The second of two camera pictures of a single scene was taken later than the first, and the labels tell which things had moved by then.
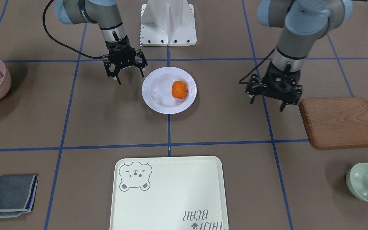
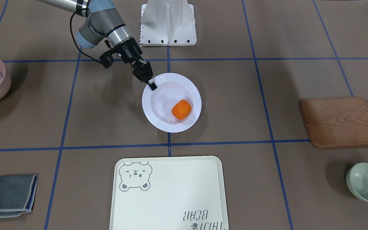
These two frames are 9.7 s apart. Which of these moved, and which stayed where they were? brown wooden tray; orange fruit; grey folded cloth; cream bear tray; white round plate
Moved: white round plate; orange fruit
Stayed: grey folded cloth; cream bear tray; brown wooden tray
